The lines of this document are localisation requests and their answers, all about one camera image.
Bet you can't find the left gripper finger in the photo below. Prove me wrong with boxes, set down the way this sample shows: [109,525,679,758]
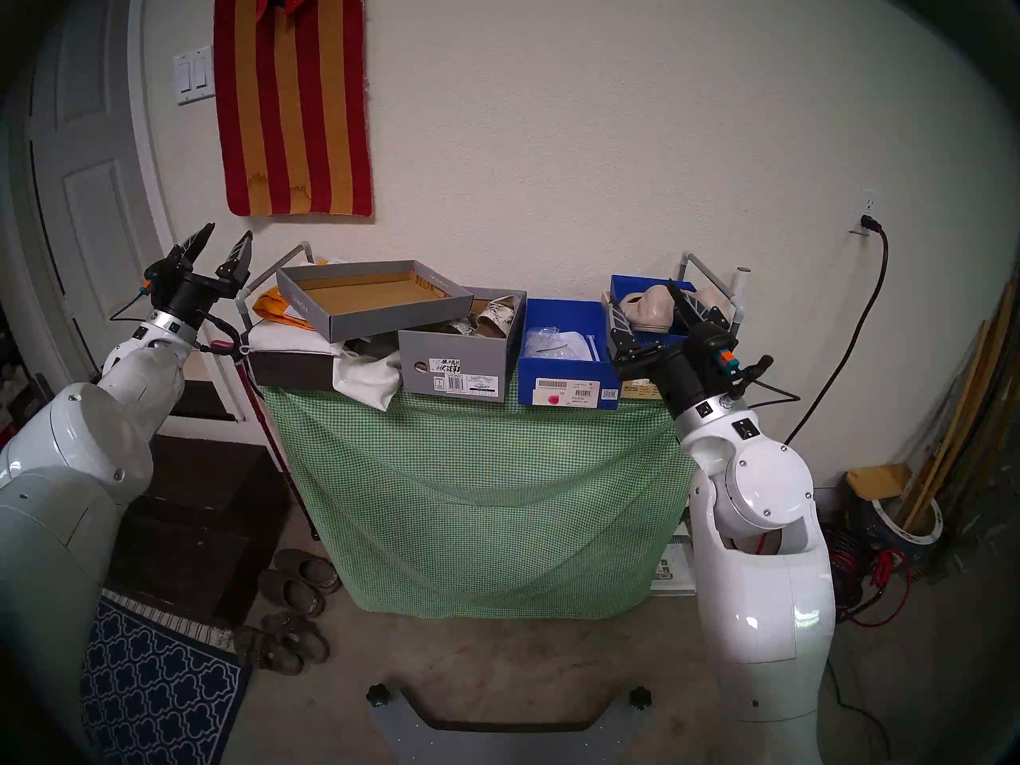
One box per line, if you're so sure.
[169,222,216,274]
[217,230,254,282]

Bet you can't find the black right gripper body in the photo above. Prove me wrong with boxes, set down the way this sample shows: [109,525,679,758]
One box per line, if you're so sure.
[618,321,774,418]

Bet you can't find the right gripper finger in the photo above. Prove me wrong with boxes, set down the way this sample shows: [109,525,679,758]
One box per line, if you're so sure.
[668,281,732,330]
[607,300,638,359]

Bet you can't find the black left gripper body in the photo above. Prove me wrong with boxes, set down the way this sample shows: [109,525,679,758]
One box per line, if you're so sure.
[143,257,240,334]

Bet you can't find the grey Vionic shoe box lid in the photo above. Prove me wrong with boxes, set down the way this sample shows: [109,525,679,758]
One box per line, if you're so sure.
[276,260,475,343]

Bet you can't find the blue shoe box lid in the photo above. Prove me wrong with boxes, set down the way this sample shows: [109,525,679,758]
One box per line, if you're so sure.
[610,275,698,351]

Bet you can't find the blue shoe box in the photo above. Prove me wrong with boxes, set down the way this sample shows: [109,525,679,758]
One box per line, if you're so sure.
[518,298,622,410]

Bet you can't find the dark brown shoe box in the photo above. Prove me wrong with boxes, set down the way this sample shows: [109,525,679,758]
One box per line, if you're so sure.
[249,351,335,391]

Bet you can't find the grey cardboard shoe box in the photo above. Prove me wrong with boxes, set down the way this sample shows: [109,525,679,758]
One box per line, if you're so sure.
[397,287,528,404]

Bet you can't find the white flat box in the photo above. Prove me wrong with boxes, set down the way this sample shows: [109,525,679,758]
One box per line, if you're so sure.
[653,536,698,597]

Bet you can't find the orange cloth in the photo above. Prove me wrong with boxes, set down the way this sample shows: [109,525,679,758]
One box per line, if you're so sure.
[253,285,316,330]

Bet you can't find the clear plastic bag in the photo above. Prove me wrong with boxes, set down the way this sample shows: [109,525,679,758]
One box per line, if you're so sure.
[524,325,597,361]

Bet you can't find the white panel door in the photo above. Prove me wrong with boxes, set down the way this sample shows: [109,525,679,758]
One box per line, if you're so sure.
[24,0,184,374]

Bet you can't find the red walking cane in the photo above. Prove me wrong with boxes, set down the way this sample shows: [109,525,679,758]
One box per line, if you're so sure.
[199,337,320,541]

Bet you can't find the white cloth dust bag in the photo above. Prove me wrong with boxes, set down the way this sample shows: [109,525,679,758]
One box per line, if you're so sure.
[331,345,403,412]

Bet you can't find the yellow padded envelope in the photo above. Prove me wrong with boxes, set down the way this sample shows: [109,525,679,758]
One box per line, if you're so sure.
[845,462,913,501]

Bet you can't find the green checkered tablecloth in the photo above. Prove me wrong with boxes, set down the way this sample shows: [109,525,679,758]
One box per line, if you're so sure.
[261,373,702,621]

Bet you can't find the dark brown wooden steps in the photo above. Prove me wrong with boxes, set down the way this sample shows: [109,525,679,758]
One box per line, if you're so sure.
[104,435,292,629]

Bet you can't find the bundle of wooden sticks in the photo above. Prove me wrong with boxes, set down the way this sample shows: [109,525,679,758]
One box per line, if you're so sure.
[900,281,1020,533]

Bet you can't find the blue bucket with white rim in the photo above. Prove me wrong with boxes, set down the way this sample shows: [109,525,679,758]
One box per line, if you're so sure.
[845,484,945,573]

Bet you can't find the brown slipper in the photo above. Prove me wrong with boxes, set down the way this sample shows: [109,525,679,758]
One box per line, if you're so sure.
[275,550,343,595]
[257,571,326,619]

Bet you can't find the blue white patterned rug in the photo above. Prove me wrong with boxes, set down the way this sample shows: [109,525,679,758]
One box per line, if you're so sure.
[80,592,252,765]

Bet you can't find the white drawstring dust bag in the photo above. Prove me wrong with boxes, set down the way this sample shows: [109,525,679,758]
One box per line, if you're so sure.
[243,319,339,356]

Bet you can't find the white door frame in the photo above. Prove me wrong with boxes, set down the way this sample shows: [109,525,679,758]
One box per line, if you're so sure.
[127,0,248,426]

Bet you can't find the black red power cable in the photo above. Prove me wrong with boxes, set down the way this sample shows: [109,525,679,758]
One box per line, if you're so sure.
[785,216,889,445]

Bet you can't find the red yellow striped wall flag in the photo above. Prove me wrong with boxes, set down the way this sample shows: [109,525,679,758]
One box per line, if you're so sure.
[214,0,374,217]

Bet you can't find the white light switch plate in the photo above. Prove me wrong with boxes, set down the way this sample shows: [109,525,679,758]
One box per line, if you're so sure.
[174,46,216,105]

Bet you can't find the black cable reel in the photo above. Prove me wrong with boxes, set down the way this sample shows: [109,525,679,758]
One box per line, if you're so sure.
[825,524,869,613]

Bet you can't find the olive strap sandal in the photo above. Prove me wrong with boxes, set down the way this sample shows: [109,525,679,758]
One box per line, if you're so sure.
[233,626,305,677]
[263,612,332,665]

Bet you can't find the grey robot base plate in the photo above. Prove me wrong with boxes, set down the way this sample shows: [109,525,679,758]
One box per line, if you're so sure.
[367,684,653,765]

